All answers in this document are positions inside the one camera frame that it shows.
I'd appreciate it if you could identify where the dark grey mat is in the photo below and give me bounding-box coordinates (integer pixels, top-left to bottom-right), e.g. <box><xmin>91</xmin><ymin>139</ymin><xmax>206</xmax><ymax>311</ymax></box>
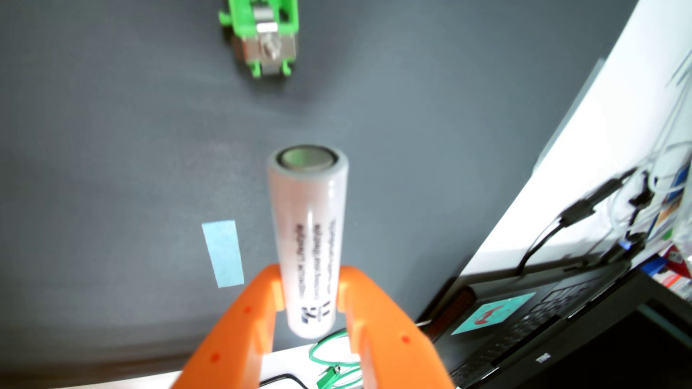
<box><xmin>0</xmin><ymin>0</ymin><xmax>640</xmax><ymax>387</ymax></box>

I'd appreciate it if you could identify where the white cylindrical battery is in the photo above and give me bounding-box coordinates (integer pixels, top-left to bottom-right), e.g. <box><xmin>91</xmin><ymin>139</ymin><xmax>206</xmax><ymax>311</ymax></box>
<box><xmin>266</xmin><ymin>144</ymin><xmax>349</xmax><ymax>339</ymax></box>

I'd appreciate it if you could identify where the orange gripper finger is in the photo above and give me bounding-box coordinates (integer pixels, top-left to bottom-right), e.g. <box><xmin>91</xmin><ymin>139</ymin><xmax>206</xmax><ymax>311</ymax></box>
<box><xmin>337</xmin><ymin>265</ymin><xmax>455</xmax><ymax>389</ymax></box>
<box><xmin>170</xmin><ymin>264</ymin><xmax>285</xmax><ymax>389</ymax></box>

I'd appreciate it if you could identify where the black Dell laptop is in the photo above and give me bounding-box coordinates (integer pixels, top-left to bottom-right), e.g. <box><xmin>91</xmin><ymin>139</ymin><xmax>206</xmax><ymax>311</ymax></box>
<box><xmin>416</xmin><ymin>259</ymin><xmax>692</xmax><ymax>389</ymax></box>

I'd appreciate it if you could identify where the light blue tape patch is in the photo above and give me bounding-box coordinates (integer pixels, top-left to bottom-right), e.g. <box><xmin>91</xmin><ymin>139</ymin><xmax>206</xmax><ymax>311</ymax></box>
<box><xmin>201</xmin><ymin>220</ymin><xmax>245</xmax><ymax>289</ymax></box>

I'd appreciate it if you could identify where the thin black cable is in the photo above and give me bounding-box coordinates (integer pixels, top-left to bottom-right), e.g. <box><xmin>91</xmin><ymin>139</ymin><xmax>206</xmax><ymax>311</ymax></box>
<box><xmin>259</xmin><ymin>373</ymin><xmax>310</xmax><ymax>389</ymax></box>

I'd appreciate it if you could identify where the teal sticker with red mark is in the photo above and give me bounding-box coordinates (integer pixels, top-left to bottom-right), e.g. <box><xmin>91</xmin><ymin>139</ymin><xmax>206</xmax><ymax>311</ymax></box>
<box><xmin>451</xmin><ymin>292</ymin><xmax>536</xmax><ymax>336</ymax></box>

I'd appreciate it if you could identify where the green battery holder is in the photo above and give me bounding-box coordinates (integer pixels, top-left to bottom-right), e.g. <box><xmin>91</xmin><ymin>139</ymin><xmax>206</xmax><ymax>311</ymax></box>
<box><xmin>219</xmin><ymin>0</ymin><xmax>300</xmax><ymax>78</ymax></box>

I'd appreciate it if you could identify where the green wire loop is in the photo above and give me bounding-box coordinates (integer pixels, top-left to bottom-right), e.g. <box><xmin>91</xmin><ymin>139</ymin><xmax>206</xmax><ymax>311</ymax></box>
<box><xmin>308</xmin><ymin>330</ymin><xmax>364</xmax><ymax>389</ymax></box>

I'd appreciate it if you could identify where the black cable with adapter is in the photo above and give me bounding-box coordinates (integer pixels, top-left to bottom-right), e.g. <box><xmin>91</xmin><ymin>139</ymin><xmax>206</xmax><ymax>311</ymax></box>
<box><xmin>516</xmin><ymin>167</ymin><xmax>639</xmax><ymax>276</ymax></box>

